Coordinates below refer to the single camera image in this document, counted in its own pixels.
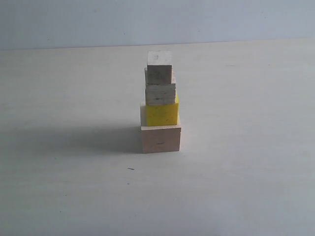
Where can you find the medium wooden cube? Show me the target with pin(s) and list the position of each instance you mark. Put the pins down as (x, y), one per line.
(160, 94)

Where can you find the small wooden cube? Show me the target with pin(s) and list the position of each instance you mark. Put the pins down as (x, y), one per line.
(159, 67)

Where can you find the yellow cube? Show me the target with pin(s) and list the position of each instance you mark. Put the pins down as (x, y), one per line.
(162, 115)

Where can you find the large wooden cube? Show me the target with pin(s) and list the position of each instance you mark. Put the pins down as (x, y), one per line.
(159, 138)

